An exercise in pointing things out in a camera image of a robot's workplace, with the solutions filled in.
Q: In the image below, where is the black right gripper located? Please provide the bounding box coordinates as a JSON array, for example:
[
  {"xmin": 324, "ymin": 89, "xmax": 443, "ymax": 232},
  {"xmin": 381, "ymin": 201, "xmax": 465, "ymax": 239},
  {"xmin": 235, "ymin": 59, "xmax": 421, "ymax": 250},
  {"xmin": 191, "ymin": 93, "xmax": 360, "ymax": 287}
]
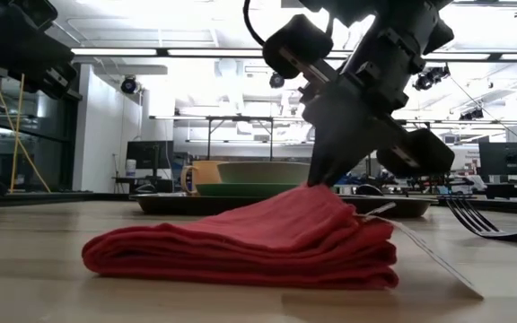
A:
[{"xmin": 262, "ymin": 13, "xmax": 456, "ymax": 188}]

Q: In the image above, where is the orange cup with handle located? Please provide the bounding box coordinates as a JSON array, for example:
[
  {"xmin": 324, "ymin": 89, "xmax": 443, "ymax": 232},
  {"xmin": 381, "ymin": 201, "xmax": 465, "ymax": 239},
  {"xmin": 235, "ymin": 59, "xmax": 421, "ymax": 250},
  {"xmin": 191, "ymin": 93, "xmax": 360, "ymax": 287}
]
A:
[{"xmin": 180, "ymin": 160, "xmax": 228, "ymax": 196}]

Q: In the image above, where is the dark brown plastic tray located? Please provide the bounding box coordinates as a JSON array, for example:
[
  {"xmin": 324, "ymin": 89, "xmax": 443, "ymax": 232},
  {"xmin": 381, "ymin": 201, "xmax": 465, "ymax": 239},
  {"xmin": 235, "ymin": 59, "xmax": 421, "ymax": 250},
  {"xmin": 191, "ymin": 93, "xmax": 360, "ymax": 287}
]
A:
[{"xmin": 128, "ymin": 191, "xmax": 437, "ymax": 220}]

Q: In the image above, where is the black computer monitor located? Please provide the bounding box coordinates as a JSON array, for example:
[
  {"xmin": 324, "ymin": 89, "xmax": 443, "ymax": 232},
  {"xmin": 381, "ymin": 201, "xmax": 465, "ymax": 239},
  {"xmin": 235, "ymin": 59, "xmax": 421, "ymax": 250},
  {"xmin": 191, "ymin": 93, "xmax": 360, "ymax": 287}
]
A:
[
  {"xmin": 126, "ymin": 140, "xmax": 175, "ymax": 179},
  {"xmin": 478, "ymin": 142, "xmax": 517, "ymax": 177}
]

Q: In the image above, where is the black fork blue handle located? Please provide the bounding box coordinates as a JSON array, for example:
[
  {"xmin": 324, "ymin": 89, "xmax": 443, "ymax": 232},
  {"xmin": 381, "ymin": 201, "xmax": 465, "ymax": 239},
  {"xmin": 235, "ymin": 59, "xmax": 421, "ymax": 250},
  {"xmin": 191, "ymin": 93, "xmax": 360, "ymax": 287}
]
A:
[{"xmin": 444, "ymin": 195, "xmax": 517, "ymax": 240}]

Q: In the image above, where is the black metal table frame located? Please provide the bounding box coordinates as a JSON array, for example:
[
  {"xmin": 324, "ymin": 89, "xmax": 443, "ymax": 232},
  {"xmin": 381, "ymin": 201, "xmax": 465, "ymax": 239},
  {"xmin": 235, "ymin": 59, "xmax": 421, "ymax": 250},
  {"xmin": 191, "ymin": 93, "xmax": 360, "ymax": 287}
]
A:
[{"xmin": 0, "ymin": 190, "xmax": 517, "ymax": 217}]

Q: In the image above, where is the black ceiling spotlight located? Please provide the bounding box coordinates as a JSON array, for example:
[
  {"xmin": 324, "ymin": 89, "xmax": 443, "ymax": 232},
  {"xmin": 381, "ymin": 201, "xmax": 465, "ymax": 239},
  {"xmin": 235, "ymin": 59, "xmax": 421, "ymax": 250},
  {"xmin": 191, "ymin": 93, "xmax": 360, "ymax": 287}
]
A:
[
  {"xmin": 268, "ymin": 70, "xmax": 286, "ymax": 89},
  {"xmin": 120, "ymin": 75, "xmax": 139, "ymax": 95},
  {"xmin": 412, "ymin": 64, "xmax": 451, "ymax": 92}
]

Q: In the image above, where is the yellow extension cable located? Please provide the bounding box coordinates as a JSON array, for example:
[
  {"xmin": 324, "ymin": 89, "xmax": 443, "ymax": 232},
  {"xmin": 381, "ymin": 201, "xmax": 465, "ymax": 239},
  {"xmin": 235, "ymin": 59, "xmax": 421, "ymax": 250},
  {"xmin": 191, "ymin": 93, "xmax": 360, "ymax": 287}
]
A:
[{"xmin": 0, "ymin": 62, "xmax": 52, "ymax": 195}]

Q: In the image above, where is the green plate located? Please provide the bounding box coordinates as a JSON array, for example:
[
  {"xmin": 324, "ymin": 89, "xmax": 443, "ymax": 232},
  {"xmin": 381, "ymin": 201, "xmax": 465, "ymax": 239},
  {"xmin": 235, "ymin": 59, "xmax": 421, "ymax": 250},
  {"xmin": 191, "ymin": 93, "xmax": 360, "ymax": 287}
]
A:
[{"xmin": 194, "ymin": 181, "xmax": 307, "ymax": 198}]

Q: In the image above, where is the grey bowl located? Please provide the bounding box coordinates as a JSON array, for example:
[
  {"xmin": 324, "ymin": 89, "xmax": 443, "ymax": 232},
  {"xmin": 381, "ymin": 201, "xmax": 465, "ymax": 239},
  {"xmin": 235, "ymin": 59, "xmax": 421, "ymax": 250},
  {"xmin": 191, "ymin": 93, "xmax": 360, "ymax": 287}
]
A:
[{"xmin": 216, "ymin": 161, "xmax": 312, "ymax": 185}]

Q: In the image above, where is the red cloth napkin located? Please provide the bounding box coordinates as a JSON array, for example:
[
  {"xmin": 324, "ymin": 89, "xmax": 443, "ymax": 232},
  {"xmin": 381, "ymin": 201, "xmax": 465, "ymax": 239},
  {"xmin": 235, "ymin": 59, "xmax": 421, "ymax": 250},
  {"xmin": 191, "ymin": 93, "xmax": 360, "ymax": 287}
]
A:
[{"xmin": 82, "ymin": 183, "xmax": 399, "ymax": 291}]

